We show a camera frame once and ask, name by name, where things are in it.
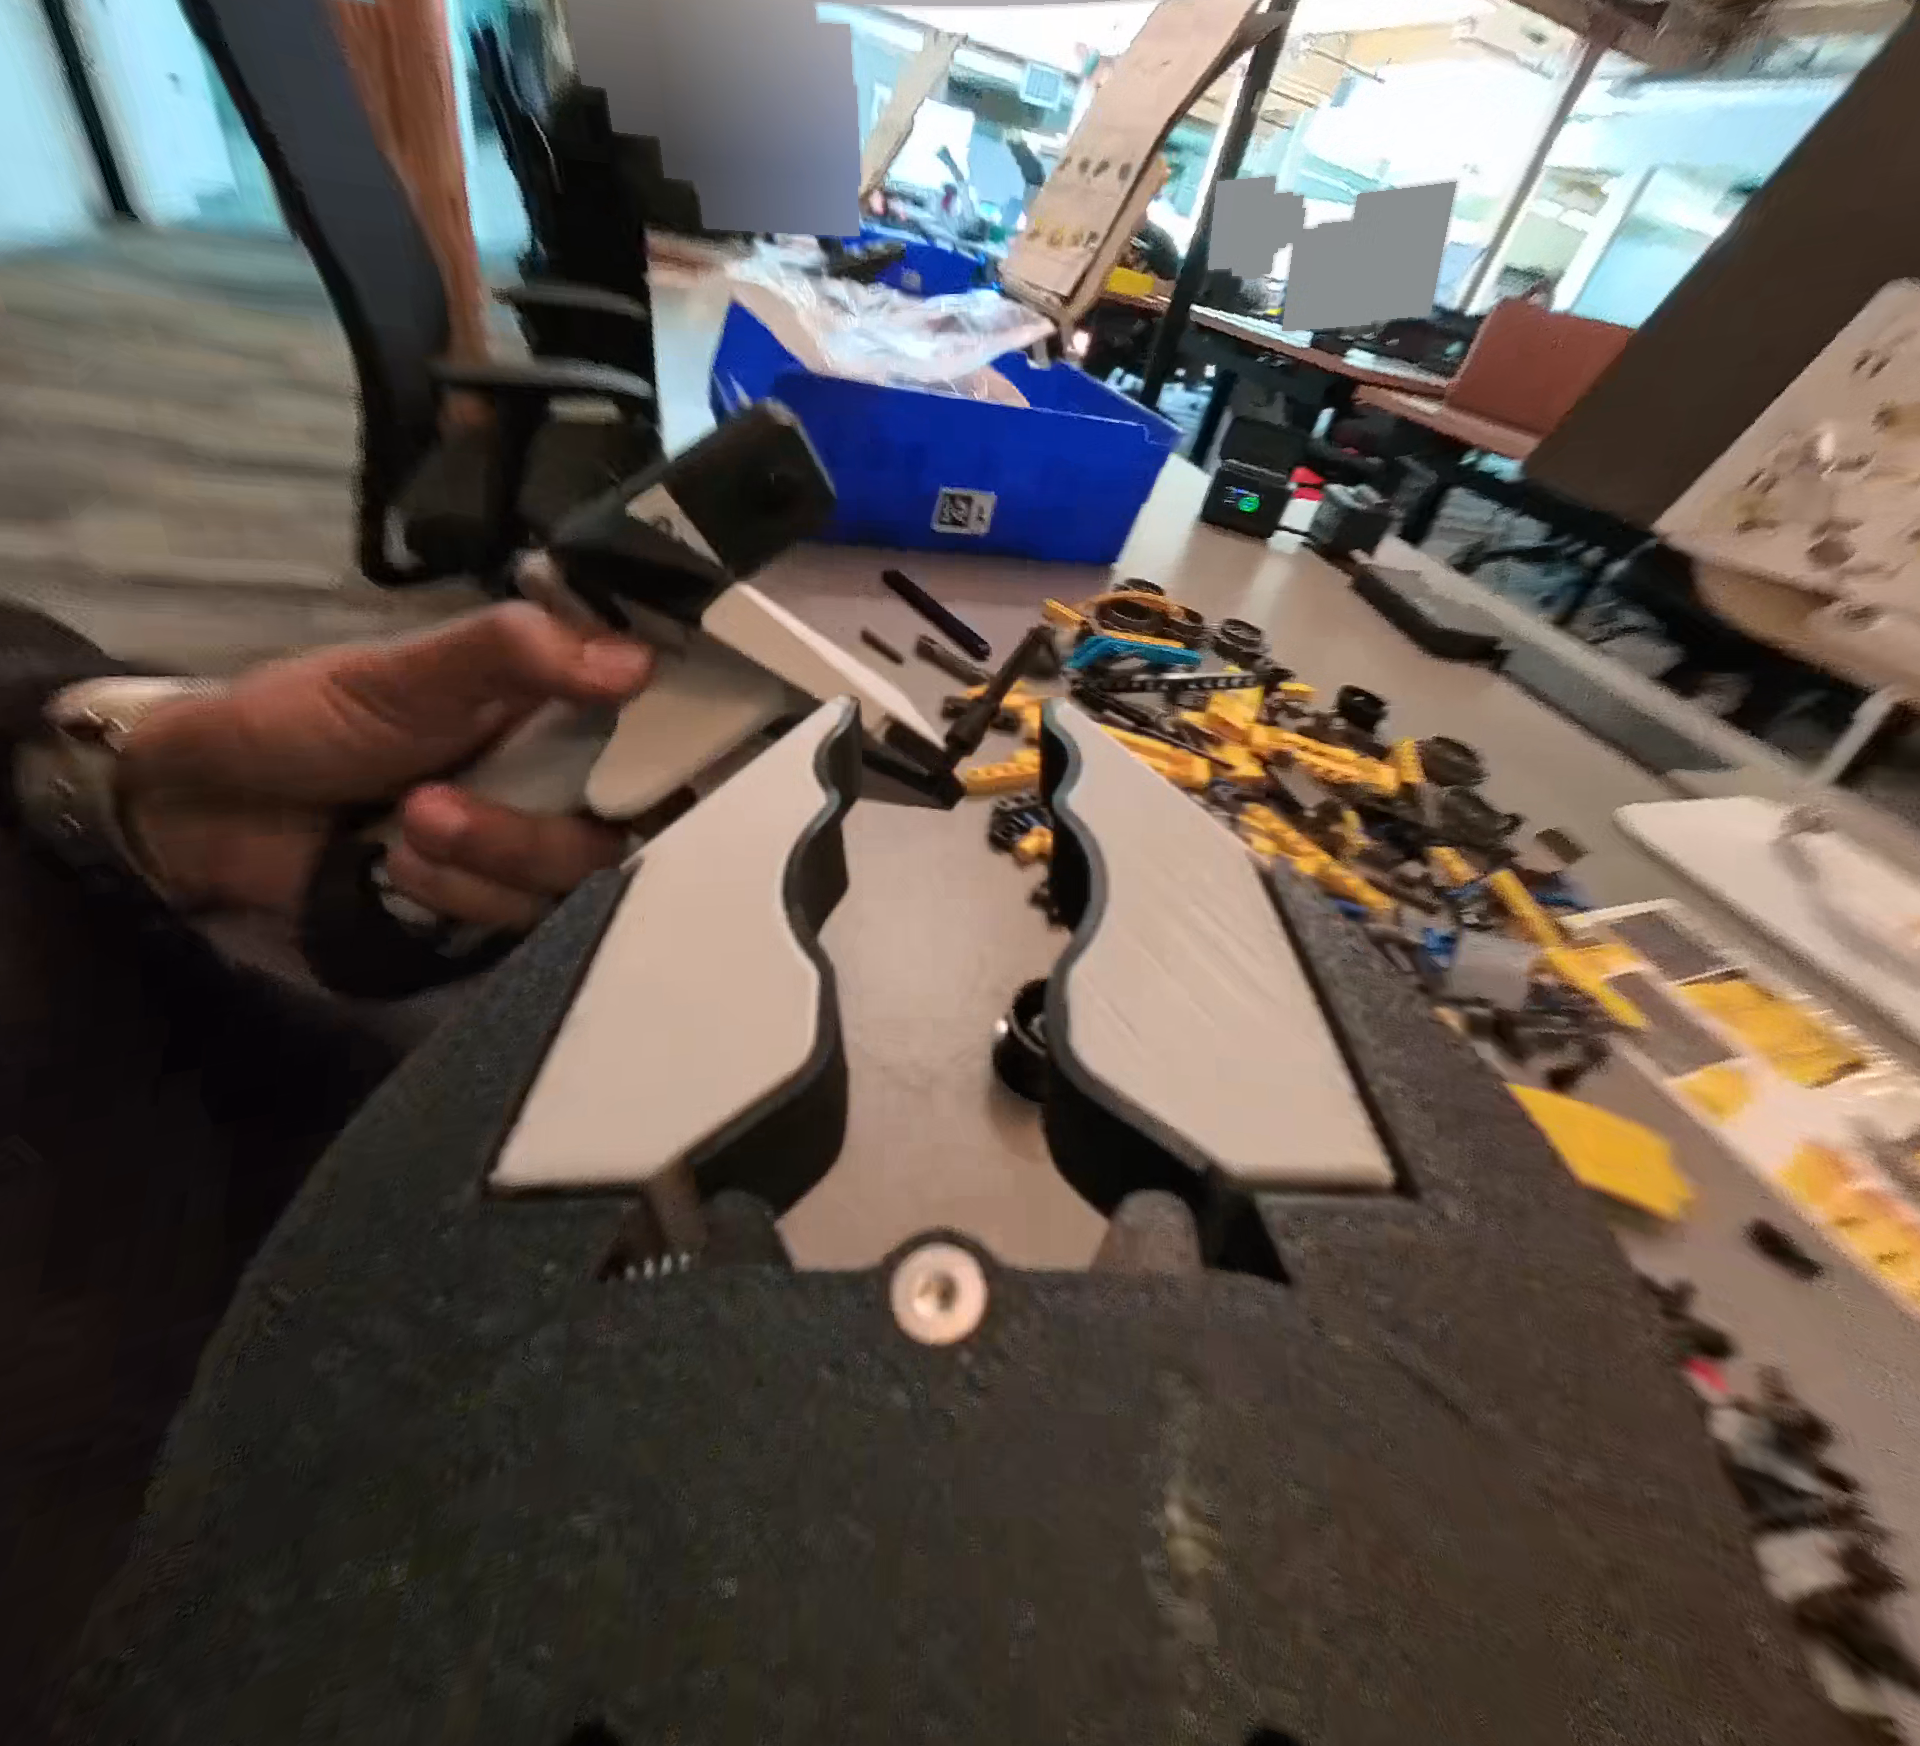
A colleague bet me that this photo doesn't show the metal wristwatch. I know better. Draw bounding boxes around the metal wristwatch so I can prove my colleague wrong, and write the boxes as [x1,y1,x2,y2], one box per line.
[14,674,217,897]

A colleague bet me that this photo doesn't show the black device with green display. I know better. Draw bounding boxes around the black device with green display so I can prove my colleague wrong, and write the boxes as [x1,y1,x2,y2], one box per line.
[1201,456,1296,535]

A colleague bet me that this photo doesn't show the person's left forearm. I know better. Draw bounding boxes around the person's left forearm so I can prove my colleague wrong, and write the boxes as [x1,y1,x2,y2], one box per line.
[0,599,168,908]

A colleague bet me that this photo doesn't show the wooden post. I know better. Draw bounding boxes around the wooden post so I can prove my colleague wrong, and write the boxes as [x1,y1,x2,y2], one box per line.
[331,0,499,368]

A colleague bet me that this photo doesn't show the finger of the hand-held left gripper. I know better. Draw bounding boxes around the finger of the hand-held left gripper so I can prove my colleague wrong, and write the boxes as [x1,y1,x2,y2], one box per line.
[702,581,950,757]
[585,663,820,823]

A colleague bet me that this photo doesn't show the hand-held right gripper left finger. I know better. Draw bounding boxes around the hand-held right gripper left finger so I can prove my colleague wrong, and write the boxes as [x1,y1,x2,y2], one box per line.
[489,697,871,1255]

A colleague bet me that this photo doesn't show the black office chair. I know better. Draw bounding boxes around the black office chair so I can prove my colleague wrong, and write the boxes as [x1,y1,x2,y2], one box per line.
[156,0,663,586]

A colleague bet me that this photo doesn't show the clear plastic bags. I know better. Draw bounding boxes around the clear plastic bags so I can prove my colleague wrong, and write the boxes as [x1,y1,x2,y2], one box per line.
[743,239,1061,407]

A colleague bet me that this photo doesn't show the black charger box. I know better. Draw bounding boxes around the black charger box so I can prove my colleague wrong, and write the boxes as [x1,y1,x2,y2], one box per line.
[1292,470,1404,559]

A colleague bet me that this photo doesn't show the yellow grey sticker sheet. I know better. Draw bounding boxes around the yellow grey sticker sheet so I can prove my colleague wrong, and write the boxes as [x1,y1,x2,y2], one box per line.
[1552,898,1920,1315]

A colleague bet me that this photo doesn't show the brown chair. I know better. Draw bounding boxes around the brown chair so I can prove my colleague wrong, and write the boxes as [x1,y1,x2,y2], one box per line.
[1446,298,1638,458]

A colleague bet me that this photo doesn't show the pile of toy building pieces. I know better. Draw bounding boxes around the pile of toy building pieces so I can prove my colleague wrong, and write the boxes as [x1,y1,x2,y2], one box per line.
[859,568,1915,1741]

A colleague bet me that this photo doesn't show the black metal pole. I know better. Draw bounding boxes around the black metal pole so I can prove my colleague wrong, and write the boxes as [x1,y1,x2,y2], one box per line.
[1142,0,1361,415]

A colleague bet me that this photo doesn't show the black flat case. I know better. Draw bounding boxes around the black flat case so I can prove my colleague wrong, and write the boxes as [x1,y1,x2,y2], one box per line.
[1350,560,1511,661]

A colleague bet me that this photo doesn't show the brown background desk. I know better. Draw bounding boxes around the brown background desk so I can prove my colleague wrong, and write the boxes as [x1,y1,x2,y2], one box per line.
[1185,306,1549,458]

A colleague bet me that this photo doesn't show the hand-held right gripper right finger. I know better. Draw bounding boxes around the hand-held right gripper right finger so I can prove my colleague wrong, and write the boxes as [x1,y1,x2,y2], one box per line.
[1038,698,1401,1201]

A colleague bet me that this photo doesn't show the person's left hand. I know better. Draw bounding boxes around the person's left hand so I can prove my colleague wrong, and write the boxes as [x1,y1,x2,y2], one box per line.
[126,606,658,935]

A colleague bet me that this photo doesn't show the blue plastic bin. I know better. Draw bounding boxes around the blue plastic bin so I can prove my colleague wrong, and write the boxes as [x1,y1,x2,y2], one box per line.
[709,239,1185,566]

